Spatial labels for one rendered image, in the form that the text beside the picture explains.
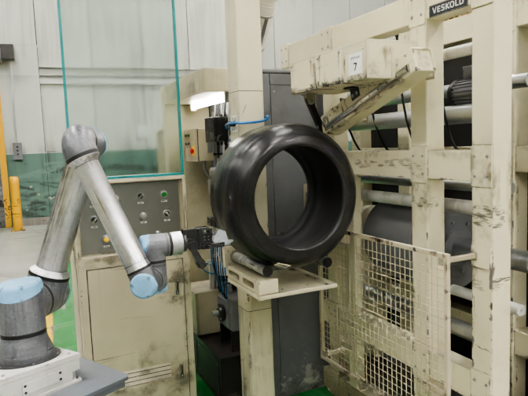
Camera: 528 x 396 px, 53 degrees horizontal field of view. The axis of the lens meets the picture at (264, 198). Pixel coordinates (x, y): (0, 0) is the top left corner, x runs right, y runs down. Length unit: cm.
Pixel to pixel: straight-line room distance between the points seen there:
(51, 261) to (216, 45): 1026
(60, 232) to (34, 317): 32
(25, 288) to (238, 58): 131
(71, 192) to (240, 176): 62
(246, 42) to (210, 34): 960
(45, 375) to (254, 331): 103
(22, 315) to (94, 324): 81
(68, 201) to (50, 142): 929
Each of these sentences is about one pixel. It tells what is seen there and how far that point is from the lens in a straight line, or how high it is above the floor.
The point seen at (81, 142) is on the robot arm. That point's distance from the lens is 194.
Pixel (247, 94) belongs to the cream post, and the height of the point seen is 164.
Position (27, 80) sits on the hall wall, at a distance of 1138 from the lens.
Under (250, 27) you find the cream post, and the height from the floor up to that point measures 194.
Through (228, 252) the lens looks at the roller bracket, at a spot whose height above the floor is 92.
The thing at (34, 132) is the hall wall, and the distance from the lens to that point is 1130.
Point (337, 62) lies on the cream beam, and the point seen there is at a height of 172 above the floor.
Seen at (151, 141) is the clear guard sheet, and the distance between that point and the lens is 273.
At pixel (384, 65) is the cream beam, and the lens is 211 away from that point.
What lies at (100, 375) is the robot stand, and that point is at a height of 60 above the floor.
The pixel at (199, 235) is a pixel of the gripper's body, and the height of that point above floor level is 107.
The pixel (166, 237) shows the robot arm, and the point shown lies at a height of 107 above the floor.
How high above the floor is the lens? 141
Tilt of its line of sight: 6 degrees down
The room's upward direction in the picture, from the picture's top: 2 degrees counter-clockwise
